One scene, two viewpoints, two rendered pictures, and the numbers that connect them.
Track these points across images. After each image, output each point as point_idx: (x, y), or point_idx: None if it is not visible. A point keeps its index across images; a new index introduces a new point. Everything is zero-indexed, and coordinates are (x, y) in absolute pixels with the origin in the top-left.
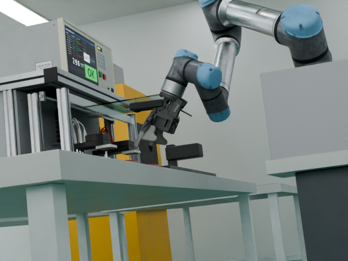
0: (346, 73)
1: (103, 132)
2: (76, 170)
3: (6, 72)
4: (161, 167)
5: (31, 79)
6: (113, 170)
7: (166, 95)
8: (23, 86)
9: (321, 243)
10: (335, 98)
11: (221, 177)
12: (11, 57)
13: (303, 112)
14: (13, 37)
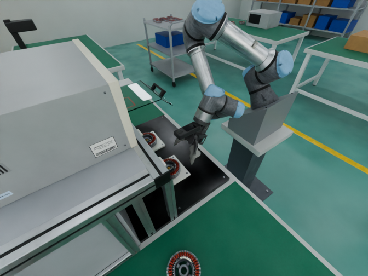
0: (292, 99)
1: None
2: None
3: (40, 171)
4: (273, 212)
5: (140, 194)
6: None
7: (205, 124)
8: (130, 204)
9: (253, 162)
10: (283, 111)
11: (175, 121)
12: (38, 152)
13: (271, 121)
14: (22, 124)
